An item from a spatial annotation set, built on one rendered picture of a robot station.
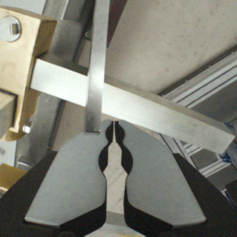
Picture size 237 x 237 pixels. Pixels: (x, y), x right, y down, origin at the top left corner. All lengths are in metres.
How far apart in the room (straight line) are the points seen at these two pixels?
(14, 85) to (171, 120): 0.16
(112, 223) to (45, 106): 0.25
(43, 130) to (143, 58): 0.77
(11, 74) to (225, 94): 0.97
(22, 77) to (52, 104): 0.20
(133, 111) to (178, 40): 0.92
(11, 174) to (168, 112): 0.27
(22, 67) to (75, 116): 1.02
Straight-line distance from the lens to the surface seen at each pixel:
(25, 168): 0.46
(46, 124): 0.40
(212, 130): 0.22
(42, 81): 0.18
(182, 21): 1.09
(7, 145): 0.59
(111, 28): 0.32
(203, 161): 1.23
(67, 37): 0.33
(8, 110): 0.18
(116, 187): 1.56
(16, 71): 0.18
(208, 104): 1.01
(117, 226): 0.38
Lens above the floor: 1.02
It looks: 62 degrees down
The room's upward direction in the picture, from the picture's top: 178 degrees clockwise
